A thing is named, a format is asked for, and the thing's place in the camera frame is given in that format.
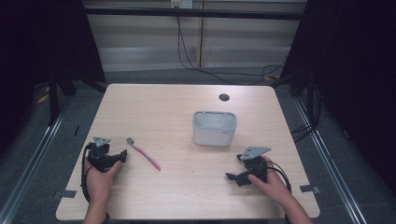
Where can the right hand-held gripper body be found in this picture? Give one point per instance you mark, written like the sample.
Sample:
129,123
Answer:
254,161

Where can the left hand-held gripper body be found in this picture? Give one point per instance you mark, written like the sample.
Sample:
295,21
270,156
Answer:
99,153

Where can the person's left hand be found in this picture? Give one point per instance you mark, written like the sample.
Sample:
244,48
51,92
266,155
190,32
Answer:
100,182

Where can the person's right hand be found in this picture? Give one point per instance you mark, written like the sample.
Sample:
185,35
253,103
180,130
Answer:
274,186

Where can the pink toothbrush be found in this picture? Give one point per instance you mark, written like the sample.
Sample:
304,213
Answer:
144,153

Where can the white rectangular holder cup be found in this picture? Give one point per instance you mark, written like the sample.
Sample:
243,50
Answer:
214,130

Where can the grey tape strip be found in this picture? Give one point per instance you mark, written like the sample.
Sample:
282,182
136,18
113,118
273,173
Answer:
309,188
64,194

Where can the black metal stand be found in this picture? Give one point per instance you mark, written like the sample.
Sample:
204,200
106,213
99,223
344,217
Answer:
53,102

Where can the black curtain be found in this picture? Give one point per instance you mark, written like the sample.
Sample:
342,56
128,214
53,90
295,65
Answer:
351,77
40,46

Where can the metal floor rail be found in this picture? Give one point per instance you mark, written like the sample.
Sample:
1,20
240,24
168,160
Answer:
330,161
34,158

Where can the black horizontal frame bar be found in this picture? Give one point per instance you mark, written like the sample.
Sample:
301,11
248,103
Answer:
193,13

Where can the white wall power outlet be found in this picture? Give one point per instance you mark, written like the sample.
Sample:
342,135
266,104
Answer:
181,3

